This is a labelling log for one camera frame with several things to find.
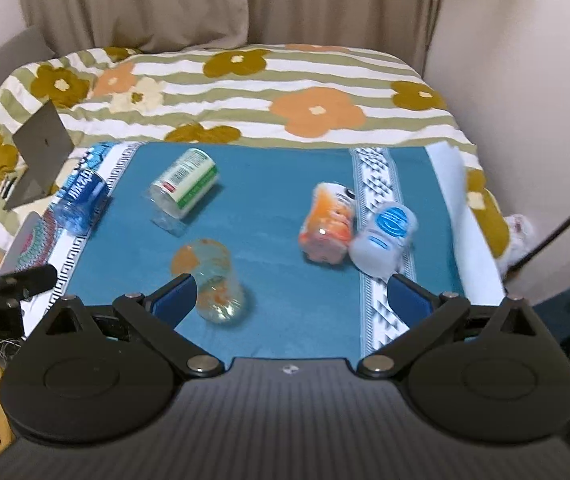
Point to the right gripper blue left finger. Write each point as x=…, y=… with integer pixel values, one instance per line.
x=173, y=301

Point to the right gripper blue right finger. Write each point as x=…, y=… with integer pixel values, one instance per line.
x=410, y=302

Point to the clear orange label cup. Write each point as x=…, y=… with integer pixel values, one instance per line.
x=220, y=297

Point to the white blue label cup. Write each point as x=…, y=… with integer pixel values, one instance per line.
x=386, y=237

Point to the orange printed plastic cup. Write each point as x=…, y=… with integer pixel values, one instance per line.
x=327, y=231

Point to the clear green label cup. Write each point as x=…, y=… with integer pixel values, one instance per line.
x=184, y=183

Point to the blue label plastic cup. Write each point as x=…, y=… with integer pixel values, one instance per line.
x=81, y=203

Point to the teal patterned table mat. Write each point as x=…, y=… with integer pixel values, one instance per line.
x=295, y=308

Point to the grey folded laptop stand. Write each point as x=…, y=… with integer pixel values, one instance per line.
x=44, y=145

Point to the floral striped duvet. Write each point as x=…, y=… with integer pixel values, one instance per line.
x=269, y=96

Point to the beige curtain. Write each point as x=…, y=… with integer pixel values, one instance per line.
x=399, y=27

